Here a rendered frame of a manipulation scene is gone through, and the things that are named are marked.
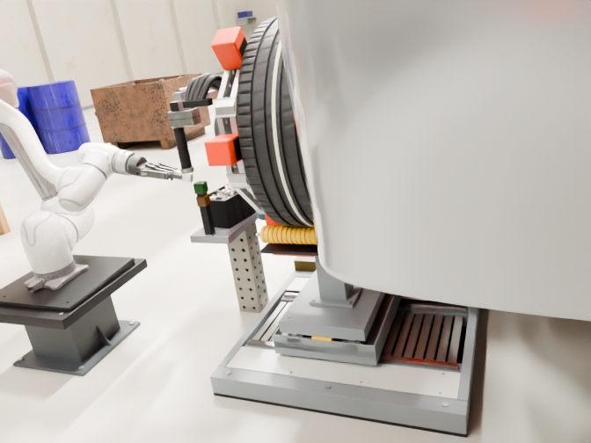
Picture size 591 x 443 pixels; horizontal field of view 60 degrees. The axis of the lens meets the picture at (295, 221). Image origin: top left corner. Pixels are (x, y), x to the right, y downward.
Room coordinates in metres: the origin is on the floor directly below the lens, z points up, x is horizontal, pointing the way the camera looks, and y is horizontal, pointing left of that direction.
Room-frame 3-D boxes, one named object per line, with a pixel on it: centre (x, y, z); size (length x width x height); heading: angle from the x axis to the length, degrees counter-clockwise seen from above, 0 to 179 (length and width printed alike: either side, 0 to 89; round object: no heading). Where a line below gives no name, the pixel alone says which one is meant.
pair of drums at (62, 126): (7.32, 3.35, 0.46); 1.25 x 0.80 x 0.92; 67
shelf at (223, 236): (2.01, 0.25, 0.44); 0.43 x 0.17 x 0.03; 156
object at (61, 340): (1.91, 0.99, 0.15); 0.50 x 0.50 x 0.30; 67
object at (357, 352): (1.67, -0.13, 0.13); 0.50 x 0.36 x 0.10; 156
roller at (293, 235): (1.54, 0.00, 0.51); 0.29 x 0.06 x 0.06; 66
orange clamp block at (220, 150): (1.41, 0.17, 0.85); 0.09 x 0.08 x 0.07; 156
